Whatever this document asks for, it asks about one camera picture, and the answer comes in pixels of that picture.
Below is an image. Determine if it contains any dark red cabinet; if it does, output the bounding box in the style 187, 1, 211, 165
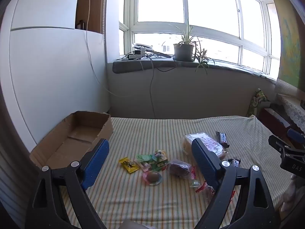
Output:
258, 104, 305, 148

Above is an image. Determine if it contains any person's right hand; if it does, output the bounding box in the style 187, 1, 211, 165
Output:
281, 175, 305, 212

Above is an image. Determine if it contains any light green candy packet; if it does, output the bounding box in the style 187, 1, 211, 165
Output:
136, 154, 155, 164

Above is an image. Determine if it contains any small black patterned packet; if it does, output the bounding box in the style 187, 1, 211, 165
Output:
227, 158, 242, 168

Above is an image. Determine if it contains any round clear snack packet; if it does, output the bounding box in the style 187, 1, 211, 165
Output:
142, 170, 163, 186

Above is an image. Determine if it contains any pink white bread packet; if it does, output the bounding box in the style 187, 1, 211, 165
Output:
182, 132, 229, 159

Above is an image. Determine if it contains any potted spider plant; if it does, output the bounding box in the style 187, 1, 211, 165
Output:
168, 19, 216, 74

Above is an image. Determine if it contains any striped bed sheet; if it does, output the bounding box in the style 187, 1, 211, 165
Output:
59, 116, 293, 229

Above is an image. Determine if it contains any brown chocolate bar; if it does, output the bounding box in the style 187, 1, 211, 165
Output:
216, 131, 230, 148

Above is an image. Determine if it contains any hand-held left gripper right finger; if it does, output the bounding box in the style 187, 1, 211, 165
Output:
191, 138, 278, 229

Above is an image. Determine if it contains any white cable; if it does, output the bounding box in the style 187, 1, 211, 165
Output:
84, 0, 130, 98

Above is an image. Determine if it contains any yellow snack packet green label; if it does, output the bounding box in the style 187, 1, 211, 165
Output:
152, 149, 168, 163

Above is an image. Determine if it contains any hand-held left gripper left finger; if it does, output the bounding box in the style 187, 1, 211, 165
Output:
25, 138, 110, 229

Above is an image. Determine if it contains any grey cable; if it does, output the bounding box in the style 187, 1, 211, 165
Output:
140, 52, 158, 119

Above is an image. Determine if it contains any white framed window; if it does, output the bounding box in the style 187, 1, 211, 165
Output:
119, 0, 282, 79

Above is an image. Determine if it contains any wooden open shelf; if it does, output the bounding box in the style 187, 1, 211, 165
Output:
76, 0, 106, 33

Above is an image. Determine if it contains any brown cardboard box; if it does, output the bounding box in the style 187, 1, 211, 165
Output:
29, 111, 113, 172

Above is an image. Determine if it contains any green red snack packet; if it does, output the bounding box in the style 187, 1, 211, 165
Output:
151, 161, 168, 171

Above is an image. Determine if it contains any pink white candy packet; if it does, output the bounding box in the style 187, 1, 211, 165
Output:
138, 161, 153, 172

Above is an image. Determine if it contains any white ribbed panel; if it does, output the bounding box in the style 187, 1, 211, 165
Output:
0, 148, 31, 220

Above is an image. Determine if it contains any wall map poster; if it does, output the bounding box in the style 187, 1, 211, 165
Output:
267, 0, 303, 89

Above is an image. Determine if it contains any black cable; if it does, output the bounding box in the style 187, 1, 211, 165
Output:
154, 61, 177, 72

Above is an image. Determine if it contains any white wardrobe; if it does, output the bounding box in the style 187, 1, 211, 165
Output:
0, 0, 110, 153

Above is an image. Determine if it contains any yellow candy packet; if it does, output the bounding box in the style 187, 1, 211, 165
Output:
119, 157, 140, 173

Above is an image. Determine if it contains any white lace cloth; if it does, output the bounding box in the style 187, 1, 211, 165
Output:
275, 79, 305, 134

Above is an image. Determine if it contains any clear packet with dark snack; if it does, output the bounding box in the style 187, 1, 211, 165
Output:
166, 159, 216, 195

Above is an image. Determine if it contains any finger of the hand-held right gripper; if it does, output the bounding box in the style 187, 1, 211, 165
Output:
287, 128, 305, 146
268, 135, 291, 153

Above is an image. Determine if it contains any white power strip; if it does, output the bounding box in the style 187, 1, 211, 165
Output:
129, 49, 146, 60

